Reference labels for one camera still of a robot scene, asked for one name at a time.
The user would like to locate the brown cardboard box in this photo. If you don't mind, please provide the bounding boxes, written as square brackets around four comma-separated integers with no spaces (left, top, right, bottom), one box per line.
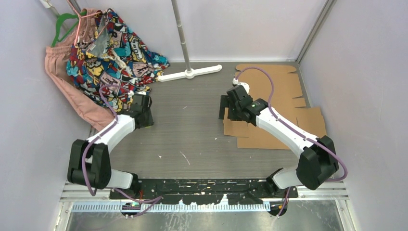
[223,64,327,150]

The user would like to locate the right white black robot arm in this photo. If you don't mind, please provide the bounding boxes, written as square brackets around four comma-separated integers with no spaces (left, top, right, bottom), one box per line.
[219,85,339,198]

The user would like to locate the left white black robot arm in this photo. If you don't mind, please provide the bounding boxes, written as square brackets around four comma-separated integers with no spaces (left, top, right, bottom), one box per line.
[67,94,154,199]

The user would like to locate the white stand with pole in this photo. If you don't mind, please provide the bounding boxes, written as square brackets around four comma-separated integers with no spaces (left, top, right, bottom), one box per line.
[158,0,222,82]

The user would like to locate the colourful comic print shorts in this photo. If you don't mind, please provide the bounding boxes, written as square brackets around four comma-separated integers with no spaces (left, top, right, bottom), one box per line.
[66,8,170,114]

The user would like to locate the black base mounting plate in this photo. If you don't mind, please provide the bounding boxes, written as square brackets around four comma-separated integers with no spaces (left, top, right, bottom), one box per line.
[109,179,298,209]

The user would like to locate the pink shorts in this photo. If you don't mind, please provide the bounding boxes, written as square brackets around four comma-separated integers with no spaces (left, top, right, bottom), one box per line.
[44,8,128,133]

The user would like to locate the pink clothes hanger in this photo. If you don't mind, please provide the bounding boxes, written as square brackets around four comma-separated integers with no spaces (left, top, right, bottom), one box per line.
[66,0,103,47]

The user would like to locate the green clothes hanger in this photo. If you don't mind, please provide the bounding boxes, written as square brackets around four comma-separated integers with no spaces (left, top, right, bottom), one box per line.
[51,13,79,47]

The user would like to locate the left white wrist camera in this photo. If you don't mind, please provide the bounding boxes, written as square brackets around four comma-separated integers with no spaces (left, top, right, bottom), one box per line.
[127,90,147,98]

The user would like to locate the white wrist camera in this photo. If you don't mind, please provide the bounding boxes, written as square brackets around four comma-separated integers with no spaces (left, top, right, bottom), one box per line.
[232,78,250,94]
[127,90,147,98]

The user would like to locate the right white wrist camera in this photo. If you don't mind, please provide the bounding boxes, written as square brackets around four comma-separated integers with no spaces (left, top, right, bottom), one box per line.
[232,78,250,94]

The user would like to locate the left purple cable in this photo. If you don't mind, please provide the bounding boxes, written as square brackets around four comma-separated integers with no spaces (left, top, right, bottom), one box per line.
[81,83,163,219]

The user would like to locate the aluminium frame rail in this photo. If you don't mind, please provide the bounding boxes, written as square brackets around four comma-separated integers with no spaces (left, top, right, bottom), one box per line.
[51,127,357,231]

